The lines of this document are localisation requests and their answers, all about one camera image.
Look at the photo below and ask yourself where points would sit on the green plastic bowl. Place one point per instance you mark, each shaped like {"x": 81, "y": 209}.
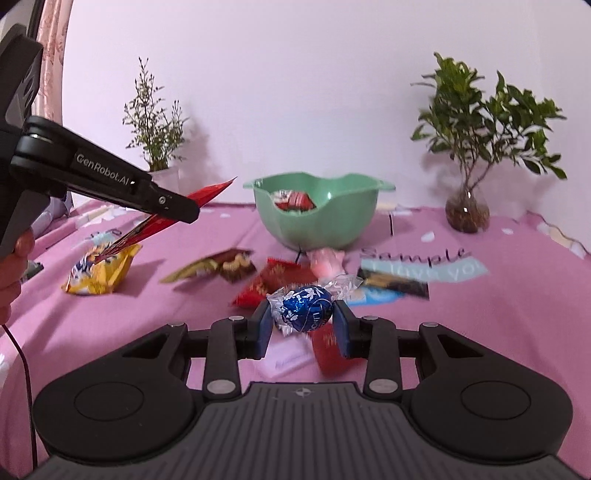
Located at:
{"x": 318, "y": 226}

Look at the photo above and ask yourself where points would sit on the yellow snack bag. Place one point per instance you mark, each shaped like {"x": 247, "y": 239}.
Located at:
{"x": 99, "y": 272}

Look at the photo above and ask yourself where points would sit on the large green leafy plant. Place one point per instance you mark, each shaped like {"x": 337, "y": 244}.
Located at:
{"x": 485, "y": 110}

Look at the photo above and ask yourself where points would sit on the pink patterned curtain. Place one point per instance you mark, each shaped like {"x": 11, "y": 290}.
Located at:
{"x": 51, "y": 60}

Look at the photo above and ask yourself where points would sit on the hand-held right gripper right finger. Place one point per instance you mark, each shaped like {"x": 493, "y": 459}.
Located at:
{"x": 341, "y": 327}

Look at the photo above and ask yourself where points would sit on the person's left hand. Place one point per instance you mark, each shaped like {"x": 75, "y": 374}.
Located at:
{"x": 11, "y": 277}

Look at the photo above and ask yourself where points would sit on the blue foil chocolate ball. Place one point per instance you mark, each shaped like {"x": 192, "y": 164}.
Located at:
{"x": 302, "y": 307}

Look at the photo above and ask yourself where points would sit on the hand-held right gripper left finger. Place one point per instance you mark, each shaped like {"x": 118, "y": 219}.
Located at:
{"x": 265, "y": 330}

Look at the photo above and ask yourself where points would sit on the red and white snack packet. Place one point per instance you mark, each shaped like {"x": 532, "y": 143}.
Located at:
{"x": 272, "y": 281}

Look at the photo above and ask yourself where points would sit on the black snack packet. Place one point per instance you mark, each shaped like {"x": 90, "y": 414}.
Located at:
{"x": 397, "y": 282}

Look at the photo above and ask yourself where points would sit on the bright red snack packet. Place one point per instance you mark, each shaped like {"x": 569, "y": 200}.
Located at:
{"x": 330, "y": 355}

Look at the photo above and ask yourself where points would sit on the dark red long packet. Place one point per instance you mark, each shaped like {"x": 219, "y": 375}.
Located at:
{"x": 152, "y": 226}

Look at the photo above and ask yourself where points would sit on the round glass vase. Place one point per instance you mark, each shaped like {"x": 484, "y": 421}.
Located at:
{"x": 467, "y": 212}

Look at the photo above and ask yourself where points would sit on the small leafy plant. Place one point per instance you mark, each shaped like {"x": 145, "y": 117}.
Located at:
{"x": 154, "y": 124}

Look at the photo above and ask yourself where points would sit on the pink printed tablecloth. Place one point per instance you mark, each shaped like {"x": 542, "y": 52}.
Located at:
{"x": 485, "y": 332}

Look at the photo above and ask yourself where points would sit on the gold brown snack packet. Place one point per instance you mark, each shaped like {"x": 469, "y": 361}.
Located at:
{"x": 217, "y": 265}

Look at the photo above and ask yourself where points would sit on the white plant cup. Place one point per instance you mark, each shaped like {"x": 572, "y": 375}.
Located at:
{"x": 166, "y": 180}

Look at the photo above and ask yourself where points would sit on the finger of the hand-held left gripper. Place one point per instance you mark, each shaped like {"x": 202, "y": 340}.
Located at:
{"x": 173, "y": 205}

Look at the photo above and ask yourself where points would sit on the pale pink flat packet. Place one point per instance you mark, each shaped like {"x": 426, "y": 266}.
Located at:
{"x": 291, "y": 353}

